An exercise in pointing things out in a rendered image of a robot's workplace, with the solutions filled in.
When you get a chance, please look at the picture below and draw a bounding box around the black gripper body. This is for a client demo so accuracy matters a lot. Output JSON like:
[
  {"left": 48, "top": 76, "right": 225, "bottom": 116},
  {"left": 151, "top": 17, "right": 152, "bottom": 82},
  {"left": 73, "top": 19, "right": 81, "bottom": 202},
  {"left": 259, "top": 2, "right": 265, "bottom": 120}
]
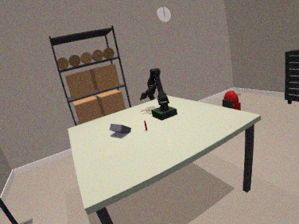
[{"left": 147, "top": 87, "right": 153, "bottom": 95}]

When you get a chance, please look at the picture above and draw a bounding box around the grey sloped panel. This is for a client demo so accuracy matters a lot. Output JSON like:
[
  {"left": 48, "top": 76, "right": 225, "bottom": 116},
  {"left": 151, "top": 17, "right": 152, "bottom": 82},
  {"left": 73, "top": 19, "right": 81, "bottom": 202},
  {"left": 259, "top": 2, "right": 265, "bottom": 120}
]
[{"left": 110, "top": 124, "right": 131, "bottom": 138}]

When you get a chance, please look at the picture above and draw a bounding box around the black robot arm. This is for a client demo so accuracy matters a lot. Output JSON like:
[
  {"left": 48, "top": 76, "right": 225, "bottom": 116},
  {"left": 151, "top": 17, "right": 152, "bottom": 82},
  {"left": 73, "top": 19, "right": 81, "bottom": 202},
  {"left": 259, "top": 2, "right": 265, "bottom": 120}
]
[{"left": 147, "top": 68, "right": 169, "bottom": 112}]

